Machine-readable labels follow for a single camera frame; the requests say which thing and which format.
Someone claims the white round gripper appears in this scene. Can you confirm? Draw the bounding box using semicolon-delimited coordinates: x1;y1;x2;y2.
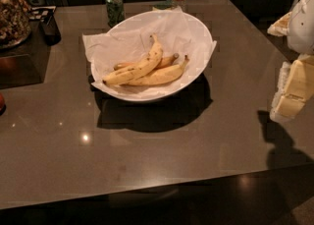
267;0;314;123

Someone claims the front yellow banana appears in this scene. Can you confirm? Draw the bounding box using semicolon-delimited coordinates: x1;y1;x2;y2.
128;55;189;86

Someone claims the white bowl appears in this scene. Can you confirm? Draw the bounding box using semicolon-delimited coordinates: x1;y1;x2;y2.
82;10;217;102

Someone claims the top spotted yellow banana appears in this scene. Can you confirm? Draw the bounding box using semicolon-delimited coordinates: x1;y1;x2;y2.
103;33;163;85

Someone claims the white paper liner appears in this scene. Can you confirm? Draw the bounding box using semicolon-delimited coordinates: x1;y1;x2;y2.
82;9;217;102

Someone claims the green soda can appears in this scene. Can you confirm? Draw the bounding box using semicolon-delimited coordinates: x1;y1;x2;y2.
106;0;125;28

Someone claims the red round object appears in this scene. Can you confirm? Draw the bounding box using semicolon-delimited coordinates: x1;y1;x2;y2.
0;93;6;114

